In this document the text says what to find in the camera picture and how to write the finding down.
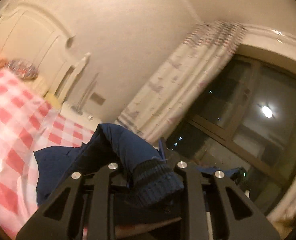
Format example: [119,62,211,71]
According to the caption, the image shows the white nightstand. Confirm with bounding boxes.
[60,102,101,133]

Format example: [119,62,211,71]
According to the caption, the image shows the gold wall outlet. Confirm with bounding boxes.
[90,92,106,105]

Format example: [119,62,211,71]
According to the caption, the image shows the red white checkered blanket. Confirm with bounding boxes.
[0,69,96,239]

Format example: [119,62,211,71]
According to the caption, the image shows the white wooden headboard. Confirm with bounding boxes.
[0,4,91,103]

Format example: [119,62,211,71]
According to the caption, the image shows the dark window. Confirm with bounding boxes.
[163,55,296,205]

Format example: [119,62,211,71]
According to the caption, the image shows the navy blue puffer jacket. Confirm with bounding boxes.
[34,123,246,209]

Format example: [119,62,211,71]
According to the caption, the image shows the yellow pillow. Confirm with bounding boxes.
[42,90,62,108]

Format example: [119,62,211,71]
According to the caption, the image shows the purple patterned round pillow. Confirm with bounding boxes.
[5,59,40,80]

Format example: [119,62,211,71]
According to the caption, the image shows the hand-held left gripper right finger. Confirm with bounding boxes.
[159,137,281,240]

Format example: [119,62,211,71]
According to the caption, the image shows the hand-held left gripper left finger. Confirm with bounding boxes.
[15,162,128,240]

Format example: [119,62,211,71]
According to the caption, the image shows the white printed curtain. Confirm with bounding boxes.
[115,21,246,143]

